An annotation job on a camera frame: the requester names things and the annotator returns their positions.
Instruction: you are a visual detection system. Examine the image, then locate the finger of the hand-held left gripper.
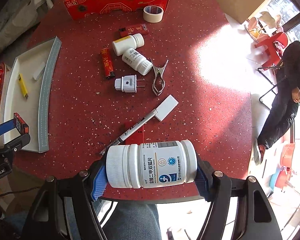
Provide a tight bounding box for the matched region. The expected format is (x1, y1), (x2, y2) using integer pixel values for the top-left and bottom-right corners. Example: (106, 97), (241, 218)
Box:
(4, 133), (31, 153)
(0, 120), (17, 143)

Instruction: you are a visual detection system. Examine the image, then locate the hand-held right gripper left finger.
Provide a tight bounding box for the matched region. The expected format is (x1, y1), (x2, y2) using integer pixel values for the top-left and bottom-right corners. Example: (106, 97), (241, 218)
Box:
(22, 158), (108, 240)

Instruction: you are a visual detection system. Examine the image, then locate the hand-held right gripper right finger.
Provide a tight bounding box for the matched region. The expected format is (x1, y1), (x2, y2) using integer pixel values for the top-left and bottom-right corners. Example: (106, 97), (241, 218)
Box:
(192, 155), (283, 240)

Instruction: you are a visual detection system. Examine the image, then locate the small dark red box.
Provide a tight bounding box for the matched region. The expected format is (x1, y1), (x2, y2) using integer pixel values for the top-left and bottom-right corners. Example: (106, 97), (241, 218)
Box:
(13, 113), (28, 133)

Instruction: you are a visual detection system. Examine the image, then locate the grey tray white inside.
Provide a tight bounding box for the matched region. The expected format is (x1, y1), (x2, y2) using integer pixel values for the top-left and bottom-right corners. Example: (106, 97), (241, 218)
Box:
(2, 36), (62, 153)

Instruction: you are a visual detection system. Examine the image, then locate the large white pill bottle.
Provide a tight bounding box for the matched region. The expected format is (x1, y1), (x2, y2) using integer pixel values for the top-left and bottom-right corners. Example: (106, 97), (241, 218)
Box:
(106, 139), (198, 189)

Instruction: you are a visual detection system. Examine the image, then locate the white plug adapter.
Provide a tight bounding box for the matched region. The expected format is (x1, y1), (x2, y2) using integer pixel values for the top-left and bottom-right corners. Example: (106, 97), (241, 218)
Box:
(114, 76), (144, 92)

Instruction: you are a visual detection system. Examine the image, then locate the red lighter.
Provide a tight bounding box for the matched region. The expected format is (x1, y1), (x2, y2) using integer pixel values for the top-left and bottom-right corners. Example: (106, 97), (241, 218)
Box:
(101, 48), (115, 79)

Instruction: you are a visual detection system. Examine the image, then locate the white bottle barcode label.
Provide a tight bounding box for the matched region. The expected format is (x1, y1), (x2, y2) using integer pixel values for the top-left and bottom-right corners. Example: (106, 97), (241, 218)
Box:
(122, 48), (153, 76)

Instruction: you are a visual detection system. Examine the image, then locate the white bottle yellow label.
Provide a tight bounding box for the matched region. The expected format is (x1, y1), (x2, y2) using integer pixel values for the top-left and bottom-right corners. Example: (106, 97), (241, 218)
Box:
(112, 33), (145, 57)

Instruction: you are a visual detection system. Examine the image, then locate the yellow utility knife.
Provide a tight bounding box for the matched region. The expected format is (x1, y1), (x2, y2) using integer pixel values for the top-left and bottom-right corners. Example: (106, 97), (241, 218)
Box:
(18, 74), (29, 99)

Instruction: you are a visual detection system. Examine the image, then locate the person's jeans leg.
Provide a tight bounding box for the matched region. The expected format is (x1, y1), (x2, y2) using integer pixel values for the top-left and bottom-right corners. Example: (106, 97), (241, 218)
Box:
(65, 200), (163, 240)

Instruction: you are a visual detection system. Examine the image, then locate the red card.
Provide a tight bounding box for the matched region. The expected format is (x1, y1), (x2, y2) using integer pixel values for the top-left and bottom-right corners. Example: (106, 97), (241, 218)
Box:
(124, 121), (147, 145)

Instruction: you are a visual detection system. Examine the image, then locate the clear black pen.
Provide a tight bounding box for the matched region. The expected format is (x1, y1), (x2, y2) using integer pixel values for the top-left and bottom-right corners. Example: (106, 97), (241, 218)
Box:
(100, 109), (158, 155)

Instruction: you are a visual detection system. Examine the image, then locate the blue basin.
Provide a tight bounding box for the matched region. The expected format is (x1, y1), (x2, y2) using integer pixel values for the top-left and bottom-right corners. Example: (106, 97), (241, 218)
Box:
(269, 167), (292, 191)

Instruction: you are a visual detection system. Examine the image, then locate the white eraser block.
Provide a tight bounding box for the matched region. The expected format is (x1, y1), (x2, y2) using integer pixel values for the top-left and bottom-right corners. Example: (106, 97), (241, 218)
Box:
(155, 94), (179, 122)

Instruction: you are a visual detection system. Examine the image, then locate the orange basin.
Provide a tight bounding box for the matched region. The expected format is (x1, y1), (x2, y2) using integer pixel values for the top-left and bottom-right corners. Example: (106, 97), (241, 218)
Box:
(280, 142), (300, 172)

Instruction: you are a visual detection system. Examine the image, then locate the metal spring clip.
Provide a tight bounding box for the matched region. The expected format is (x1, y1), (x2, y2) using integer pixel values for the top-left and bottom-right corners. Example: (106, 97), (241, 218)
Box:
(150, 59), (169, 96)

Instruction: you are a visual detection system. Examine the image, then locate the grey white bedding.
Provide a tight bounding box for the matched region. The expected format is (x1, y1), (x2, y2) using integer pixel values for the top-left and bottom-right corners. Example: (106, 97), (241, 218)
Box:
(0, 0), (56, 58)

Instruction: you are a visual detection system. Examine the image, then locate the black folding chair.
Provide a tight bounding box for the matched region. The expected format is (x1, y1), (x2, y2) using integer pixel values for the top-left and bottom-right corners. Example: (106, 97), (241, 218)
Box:
(257, 60), (290, 110)

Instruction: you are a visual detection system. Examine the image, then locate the red cigarette pack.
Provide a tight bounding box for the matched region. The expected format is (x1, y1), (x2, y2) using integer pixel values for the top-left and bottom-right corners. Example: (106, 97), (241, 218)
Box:
(119, 24), (149, 37)

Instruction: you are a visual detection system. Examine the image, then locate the red plastic stool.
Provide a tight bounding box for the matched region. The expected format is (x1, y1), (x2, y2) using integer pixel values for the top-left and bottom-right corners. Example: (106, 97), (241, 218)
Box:
(254, 32), (289, 71)

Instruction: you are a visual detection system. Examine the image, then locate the red cardboard box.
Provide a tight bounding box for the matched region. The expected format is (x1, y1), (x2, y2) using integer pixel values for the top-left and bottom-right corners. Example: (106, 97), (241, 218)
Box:
(63, 0), (172, 20)

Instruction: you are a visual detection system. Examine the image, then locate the clothes drying rack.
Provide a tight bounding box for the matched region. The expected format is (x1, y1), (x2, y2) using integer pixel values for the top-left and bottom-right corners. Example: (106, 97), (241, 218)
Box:
(247, 11), (283, 43)

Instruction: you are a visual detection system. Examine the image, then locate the beige masking tape roll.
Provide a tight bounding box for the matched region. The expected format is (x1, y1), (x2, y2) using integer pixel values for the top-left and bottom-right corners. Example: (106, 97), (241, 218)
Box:
(143, 5), (163, 23)

